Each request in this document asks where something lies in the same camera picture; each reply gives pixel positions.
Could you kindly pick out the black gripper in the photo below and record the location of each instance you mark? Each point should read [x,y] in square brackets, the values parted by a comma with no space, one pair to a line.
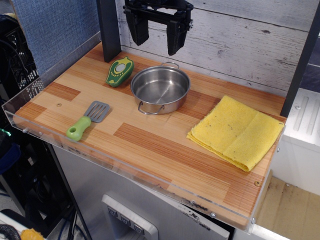
[176,14]

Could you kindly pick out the green handled grey spatula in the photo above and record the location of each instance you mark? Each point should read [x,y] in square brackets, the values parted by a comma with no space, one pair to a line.
[96,112]

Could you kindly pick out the yellow folded cloth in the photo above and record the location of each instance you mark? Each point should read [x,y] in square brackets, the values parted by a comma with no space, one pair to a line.
[237,133]

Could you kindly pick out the green toy avocado half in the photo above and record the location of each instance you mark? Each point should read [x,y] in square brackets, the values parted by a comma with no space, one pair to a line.
[119,71]

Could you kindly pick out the stainless steel pot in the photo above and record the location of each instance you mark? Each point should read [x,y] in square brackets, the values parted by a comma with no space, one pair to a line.
[161,89]

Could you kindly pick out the black plastic crate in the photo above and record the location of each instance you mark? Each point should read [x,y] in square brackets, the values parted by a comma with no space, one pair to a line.
[17,67]

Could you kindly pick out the clear acrylic table guard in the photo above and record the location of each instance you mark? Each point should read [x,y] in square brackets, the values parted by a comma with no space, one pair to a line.
[151,150]

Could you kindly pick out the white grooved block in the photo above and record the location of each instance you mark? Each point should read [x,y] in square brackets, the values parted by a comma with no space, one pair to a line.
[303,122]

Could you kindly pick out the silver toy fridge cabinet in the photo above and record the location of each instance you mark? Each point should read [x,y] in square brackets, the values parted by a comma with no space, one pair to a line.
[109,203]

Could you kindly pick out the black vertical post left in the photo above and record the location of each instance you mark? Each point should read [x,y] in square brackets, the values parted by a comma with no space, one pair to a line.
[109,28]

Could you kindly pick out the black vertical post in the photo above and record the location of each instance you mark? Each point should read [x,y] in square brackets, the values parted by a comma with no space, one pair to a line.
[109,28]
[302,63]

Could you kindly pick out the black vertical post right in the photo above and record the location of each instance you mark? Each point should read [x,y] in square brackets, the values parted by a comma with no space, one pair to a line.
[302,63]

